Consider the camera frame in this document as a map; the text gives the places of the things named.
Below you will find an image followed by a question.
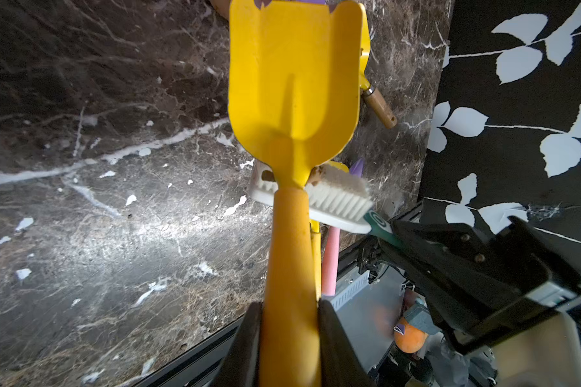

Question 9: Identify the white slotted cable duct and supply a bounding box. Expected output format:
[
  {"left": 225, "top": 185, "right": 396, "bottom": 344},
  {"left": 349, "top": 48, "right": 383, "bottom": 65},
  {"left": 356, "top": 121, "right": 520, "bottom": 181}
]
[{"left": 329, "top": 271, "right": 370, "bottom": 311}]

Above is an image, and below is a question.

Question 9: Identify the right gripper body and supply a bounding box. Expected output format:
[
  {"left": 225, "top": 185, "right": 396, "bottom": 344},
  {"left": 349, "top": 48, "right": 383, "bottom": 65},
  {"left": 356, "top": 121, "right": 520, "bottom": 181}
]
[{"left": 382, "top": 217, "right": 581, "bottom": 353}]

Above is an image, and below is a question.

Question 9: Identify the yellow shovel blue tip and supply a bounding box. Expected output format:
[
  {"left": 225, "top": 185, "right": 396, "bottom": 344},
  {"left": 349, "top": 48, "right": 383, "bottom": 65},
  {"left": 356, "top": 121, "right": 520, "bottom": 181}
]
[{"left": 310, "top": 219, "right": 322, "bottom": 299}]

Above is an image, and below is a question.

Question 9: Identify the black front rail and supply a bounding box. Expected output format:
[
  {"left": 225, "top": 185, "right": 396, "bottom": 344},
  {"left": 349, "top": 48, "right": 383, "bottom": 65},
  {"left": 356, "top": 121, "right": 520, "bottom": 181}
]
[{"left": 136, "top": 236, "right": 405, "bottom": 386}]

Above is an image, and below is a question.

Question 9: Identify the yellow shovel wooden handle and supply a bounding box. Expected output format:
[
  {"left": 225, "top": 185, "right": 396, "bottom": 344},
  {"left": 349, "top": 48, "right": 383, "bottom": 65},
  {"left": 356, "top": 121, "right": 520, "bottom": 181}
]
[{"left": 357, "top": 2, "right": 399, "bottom": 130}]

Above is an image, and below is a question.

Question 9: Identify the purple round trowel pink handle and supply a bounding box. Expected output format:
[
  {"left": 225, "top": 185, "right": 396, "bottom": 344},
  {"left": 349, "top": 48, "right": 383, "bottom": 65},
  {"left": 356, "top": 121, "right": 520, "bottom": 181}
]
[{"left": 321, "top": 159, "right": 364, "bottom": 297}]

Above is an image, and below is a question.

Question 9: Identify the orange ball under table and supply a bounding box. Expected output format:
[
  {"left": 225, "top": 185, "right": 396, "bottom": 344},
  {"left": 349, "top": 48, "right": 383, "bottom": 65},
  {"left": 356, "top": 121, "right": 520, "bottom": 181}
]
[{"left": 394, "top": 317, "right": 429, "bottom": 354}]

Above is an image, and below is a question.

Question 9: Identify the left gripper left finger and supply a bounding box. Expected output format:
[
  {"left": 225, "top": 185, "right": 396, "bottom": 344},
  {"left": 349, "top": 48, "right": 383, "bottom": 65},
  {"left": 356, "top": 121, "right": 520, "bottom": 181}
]
[{"left": 212, "top": 303, "right": 262, "bottom": 387}]

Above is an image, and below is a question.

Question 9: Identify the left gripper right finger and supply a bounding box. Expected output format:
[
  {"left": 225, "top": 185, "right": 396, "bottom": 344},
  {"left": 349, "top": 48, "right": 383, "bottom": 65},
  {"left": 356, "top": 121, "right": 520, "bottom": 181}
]
[{"left": 318, "top": 299, "right": 373, "bottom": 387}]

